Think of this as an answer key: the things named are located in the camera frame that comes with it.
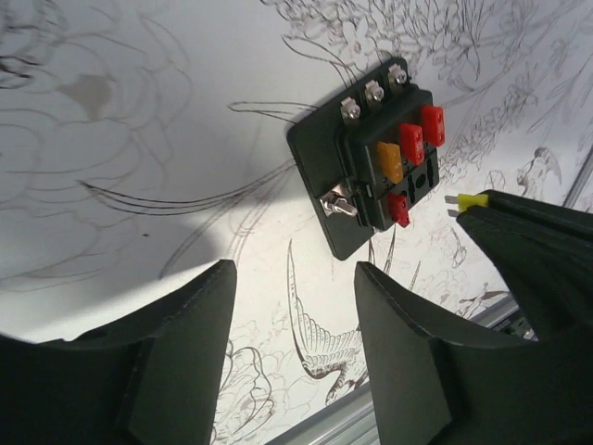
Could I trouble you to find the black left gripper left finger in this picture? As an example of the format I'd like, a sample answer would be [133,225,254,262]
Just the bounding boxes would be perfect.
[1,260,237,444]

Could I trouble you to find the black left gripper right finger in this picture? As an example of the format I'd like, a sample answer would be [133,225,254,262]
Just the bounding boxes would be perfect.
[354,262,592,444]

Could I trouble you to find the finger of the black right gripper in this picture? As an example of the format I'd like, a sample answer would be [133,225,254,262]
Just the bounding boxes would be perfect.
[456,189,592,339]

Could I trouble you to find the yellow blade fuse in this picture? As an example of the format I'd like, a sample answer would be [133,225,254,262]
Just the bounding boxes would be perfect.
[445,194,489,217]

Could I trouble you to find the red blade fuse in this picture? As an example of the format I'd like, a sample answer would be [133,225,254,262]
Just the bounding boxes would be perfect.
[399,123,424,166]
[421,105,446,147]
[387,192,410,228]

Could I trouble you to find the orange blade fuse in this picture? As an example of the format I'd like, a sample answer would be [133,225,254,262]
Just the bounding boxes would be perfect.
[377,142,404,184]

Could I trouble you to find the black fuse box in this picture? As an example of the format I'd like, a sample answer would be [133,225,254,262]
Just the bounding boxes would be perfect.
[286,57,439,261]

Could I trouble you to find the aluminium frame rail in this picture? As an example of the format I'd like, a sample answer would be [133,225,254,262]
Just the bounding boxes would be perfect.
[263,147,593,445]

